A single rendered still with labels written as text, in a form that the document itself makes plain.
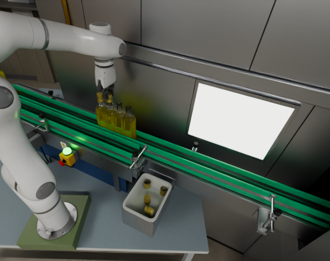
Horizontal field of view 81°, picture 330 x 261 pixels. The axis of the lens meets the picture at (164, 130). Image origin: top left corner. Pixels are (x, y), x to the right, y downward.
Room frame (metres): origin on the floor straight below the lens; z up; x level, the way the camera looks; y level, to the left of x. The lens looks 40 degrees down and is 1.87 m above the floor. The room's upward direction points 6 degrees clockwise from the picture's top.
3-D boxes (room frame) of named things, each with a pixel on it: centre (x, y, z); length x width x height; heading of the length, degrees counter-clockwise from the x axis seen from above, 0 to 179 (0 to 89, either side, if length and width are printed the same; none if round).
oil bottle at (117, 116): (0.83, 0.25, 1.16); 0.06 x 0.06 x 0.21; 69
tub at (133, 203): (0.51, 0.05, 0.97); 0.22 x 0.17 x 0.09; 160
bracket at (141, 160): (0.66, 0.11, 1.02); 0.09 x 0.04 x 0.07; 160
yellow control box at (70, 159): (0.73, 0.55, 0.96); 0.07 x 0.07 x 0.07; 70
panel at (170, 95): (0.84, -0.10, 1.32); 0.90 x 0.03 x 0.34; 70
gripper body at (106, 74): (0.84, 0.30, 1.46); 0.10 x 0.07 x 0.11; 159
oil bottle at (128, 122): (0.80, 0.19, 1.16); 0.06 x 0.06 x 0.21; 70
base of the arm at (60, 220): (0.42, 0.50, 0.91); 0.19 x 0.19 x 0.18
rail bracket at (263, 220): (0.42, -0.48, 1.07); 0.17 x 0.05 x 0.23; 160
